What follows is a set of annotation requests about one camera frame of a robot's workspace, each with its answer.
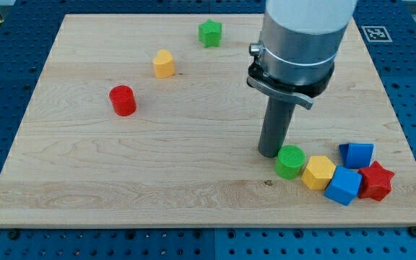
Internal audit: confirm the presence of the red star block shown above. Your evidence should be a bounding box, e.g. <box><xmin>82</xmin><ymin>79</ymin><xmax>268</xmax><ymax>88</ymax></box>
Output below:
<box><xmin>358</xmin><ymin>161</ymin><xmax>395</xmax><ymax>202</ymax></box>

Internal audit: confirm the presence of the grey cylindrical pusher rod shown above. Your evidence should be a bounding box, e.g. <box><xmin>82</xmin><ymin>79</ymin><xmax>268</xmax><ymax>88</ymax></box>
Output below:
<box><xmin>258</xmin><ymin>97</ymin><xmax>295</xmax><ymax>158</ymax></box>

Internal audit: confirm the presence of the green cylinder block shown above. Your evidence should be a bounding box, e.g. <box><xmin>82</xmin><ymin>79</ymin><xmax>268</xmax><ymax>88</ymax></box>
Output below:
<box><xmin>274</xmin><ymin>145</ymin><xmax>306</xmax><ymax>180</ymax></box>

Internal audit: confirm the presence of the white fiducial marker tag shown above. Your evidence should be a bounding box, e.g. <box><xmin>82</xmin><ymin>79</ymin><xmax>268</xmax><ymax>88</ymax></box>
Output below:
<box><xmin>362</xmin><ymin>25</ymin><xmax>392</xmax><ymax>43</ymax></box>

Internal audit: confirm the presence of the blue triangular prism block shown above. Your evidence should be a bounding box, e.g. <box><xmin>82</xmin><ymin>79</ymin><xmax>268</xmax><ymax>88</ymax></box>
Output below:
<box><xmin>339</xmin><ymin>143</ymin><xmax>375</xmax><ymax>169</ymax></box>

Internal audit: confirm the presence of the green star block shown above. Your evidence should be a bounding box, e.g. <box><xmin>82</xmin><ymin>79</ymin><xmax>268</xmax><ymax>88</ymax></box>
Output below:
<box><xmin>198</xmin><ymin>19</ymin><xmax>222</xmax><ymax>48</ymax></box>

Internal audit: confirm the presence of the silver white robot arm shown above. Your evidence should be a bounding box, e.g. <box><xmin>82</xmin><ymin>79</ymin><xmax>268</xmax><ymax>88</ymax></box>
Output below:
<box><xmin>247</xmin><ymin>0</ymin><xmax>357</xmax><ymax>109</ymax></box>

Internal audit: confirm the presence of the red cylinder block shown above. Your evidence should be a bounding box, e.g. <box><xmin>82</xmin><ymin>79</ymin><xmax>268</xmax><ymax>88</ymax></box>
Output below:
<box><xmin>109</xmin><ymin>85</ymin><xmax>137</xmax><ymax>116</ymax></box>

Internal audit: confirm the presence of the light wooden board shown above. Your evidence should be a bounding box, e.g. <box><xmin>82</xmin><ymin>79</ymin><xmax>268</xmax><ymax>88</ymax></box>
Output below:
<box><xmin>0</xmin><ymin>14</ymin><xmax>416</xmax><ymax>229</ymax></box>

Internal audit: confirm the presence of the blue cube block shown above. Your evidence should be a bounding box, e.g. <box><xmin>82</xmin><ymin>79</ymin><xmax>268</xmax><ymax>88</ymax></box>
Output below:
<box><xmin>324</xmin><ymin>166</ymin><xmax>363</xmax><ymax>206</ymax></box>

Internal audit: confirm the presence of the yellow hexagon block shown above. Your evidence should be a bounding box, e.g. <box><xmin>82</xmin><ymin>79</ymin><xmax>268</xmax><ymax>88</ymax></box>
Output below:
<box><xmin>301</xmin><ymin>155</ymin><xmax>336</xmax><ymax>190</ymax></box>

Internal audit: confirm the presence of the yellow heart block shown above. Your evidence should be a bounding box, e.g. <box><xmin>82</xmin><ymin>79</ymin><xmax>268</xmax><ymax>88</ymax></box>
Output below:
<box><xmin>152</xmin><ymin>49</ymin><xmax>175</xmax><ymax>79</ymax></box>

